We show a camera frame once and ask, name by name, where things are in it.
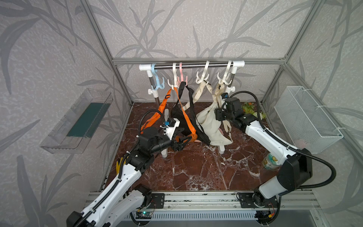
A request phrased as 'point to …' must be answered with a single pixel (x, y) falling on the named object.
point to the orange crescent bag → (193, 134)
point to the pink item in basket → (300, 144)
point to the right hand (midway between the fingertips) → (219, 108)
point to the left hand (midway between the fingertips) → (187, 135)
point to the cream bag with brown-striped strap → (218, 131)
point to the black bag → (180, 119)
